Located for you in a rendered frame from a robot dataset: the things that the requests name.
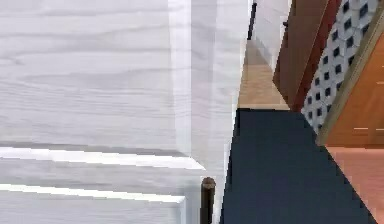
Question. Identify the white wooden door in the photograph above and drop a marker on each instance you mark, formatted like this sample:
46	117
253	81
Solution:
100	83

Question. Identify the brown wooden door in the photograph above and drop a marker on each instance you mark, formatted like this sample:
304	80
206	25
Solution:
301	50

